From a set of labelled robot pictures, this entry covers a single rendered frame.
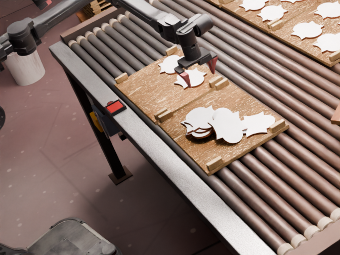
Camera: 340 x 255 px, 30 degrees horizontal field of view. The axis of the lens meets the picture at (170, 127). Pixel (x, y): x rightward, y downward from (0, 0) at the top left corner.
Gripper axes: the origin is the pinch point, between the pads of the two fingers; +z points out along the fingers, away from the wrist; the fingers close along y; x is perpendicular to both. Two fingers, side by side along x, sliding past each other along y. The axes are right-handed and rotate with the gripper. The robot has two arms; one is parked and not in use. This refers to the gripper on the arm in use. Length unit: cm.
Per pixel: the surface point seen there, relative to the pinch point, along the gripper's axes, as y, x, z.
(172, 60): 14, 61, 24
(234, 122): 5.7, -2.5, 22.1
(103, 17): 12, 134, 22
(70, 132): -24, 203, 114
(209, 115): 1.2, 6.7, 20.1
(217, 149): -4.7, -4.5, 26.5
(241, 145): 2.1, -10.0, 26.7
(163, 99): -2.9, 39.9, 25.3
